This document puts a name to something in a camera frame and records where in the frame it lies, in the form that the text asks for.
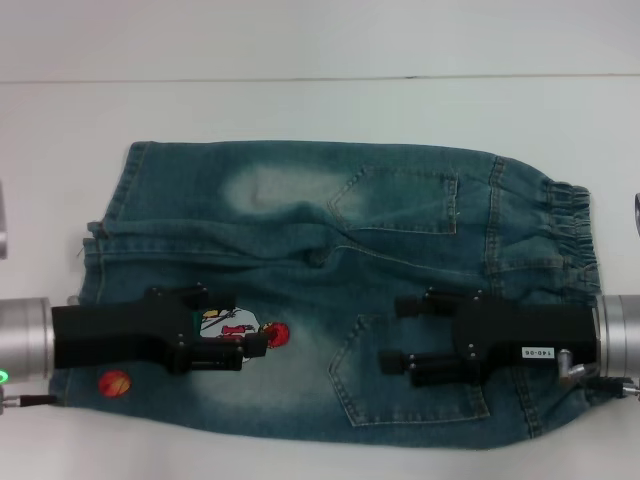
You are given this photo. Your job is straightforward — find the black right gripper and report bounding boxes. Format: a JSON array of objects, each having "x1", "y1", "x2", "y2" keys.
[{"x1": 379, "y1": 288, "x2": 599, "y2": 388}]

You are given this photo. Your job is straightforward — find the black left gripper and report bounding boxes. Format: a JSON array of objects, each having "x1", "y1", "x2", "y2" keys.
[{"x1": 51, "y1": 284, "x2": 270, "y2": 376}]

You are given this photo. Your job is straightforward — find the blue denim shorts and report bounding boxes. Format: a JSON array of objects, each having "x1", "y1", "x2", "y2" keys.
[{"x1": 64, "y1": 140, "x2": 601, "y2": 454}]

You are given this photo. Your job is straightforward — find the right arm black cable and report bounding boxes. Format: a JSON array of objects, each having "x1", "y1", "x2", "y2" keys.
[{"x1": 558, "y1": 348, "x2": 640, "y2": 402}]

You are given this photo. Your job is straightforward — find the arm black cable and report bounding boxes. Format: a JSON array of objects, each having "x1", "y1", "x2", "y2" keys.
[
  {"x1": 0, "y1": 392, "x2": 59, "y2": 416},
  {"x1": 558, "y1": 348, "x2": 640, "y2": 402}
]

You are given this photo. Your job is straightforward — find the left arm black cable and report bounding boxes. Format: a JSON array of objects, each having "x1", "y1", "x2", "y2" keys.
[{"x1": 0, "y1": 392, "x2": 59, "y2": 416}]

